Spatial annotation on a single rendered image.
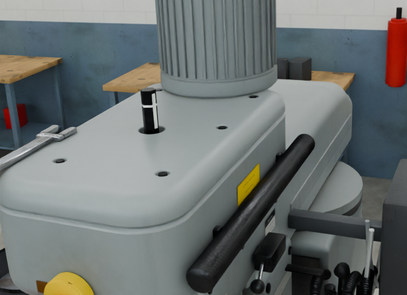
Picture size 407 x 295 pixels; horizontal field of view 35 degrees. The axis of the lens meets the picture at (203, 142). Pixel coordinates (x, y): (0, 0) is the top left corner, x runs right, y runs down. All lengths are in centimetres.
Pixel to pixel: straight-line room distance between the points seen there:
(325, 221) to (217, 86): 34
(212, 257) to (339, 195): 75
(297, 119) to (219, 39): 38
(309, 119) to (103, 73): 480
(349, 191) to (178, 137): 69
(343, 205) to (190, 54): 56
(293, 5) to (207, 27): 422
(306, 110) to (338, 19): 378
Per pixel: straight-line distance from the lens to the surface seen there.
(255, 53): 103
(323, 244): 134
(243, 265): 98
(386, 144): 533
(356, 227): 119
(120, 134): 90
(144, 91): 89
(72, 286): 77
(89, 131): 93
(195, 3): 101
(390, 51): 498
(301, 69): 476
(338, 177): 156
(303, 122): 134
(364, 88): 522
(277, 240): 103
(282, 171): 97
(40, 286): 83
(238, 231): 81
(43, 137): 91
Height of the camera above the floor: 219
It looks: 21 degrees down
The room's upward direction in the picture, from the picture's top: 3 degrees counter-clockwise
